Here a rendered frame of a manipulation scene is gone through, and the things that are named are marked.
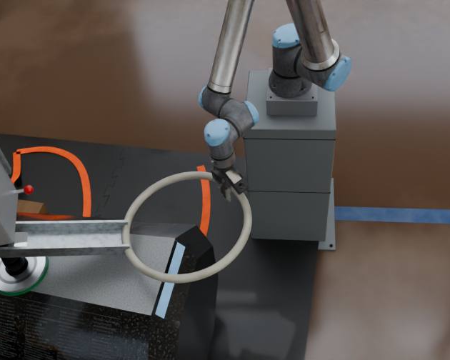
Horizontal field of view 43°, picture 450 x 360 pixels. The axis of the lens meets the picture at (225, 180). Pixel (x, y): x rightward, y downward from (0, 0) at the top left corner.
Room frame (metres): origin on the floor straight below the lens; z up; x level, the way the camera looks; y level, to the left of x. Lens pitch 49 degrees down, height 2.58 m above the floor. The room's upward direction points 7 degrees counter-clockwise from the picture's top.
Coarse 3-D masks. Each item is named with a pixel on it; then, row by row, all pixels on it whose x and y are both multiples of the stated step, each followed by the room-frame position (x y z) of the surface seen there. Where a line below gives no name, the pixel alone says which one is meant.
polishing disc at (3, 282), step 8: (40, 256) 1.23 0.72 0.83; (0, 264) 1.22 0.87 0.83; (32, 264) 1.20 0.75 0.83; (40, 264) 1.20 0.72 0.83; (0, 272) 1.19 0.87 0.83; (24, 272) 1.17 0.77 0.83; (32, 272) 1.17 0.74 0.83; (40, 272) 1.16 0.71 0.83; (0, 280) 1.15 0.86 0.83; (8, 280) 1.15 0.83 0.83; (16, 280) 1.14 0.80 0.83; (24, 280) 1.14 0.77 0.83; (32, 280) 1.13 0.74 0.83; (0, 288) 1.12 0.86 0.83; (8, 288) 1.11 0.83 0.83; (16, 288) 1.11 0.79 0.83; (24, 288) 1.11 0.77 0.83
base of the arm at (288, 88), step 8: (272, 72) 1.91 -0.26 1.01; (272, 80) 1.89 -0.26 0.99; (280, 80) 1.86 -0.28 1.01; (288, 80) 1.84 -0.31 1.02; (296, 80) 1.84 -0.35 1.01; (304, 80) 1.85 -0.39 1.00; (272, 88) 1.87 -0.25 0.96; (280, 88) 1.84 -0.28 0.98; (288, 88) 1.83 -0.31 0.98; (296, 88) 1.83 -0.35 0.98; (304, 88) 1.84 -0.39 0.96; (288, 96) 1.82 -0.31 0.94; (296, 96) 1.82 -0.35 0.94
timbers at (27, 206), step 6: (18, 204) 2.11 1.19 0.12; (24, 204) 2.11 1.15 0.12; (30, 204) 2.10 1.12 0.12; (36, 204) 2.10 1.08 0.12; (42, 204) 2.09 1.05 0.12; (18, 210) 2.07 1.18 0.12; (24, 210) 2.07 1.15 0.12; (30, 210) 2.06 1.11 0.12; (36, 210) 2.06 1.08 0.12; (42, 210) 2.07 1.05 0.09
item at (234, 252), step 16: (176, 176) 1.48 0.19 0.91; (192, 176) 1.47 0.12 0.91; (208, 176) 1.45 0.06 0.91; (144, 192) 1.43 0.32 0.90; (128, 224) 1.29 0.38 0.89; (128, 240) 1.22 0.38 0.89; (240, 240) 1.13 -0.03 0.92; (128, 256) 1.15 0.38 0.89; (224, 256) 1.08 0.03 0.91; (144, 272) 1.07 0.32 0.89; (160, 272) 1.06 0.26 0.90; (208, 272) 1.03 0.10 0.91
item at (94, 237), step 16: (16, 224) 1.26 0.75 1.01; (32, 224) 1.26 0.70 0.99; (48, 224) 1.27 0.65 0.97; (64, 224) 1.27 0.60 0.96; (80, 224) 1.27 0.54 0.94; (96, 224) 1.28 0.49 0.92; (112, 224) 1.28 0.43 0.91; (32, 240) 1.22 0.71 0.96; (48, 240) 1.22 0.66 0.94; (64, 240) 1.23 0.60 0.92; (80, 240) 1.23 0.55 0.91; (96, 240) 1.23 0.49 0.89; (112, 240) 1.23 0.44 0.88; (0, 256) 1.14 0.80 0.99; (16, 256) 1.15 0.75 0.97; (32, 256) 1.15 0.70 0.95
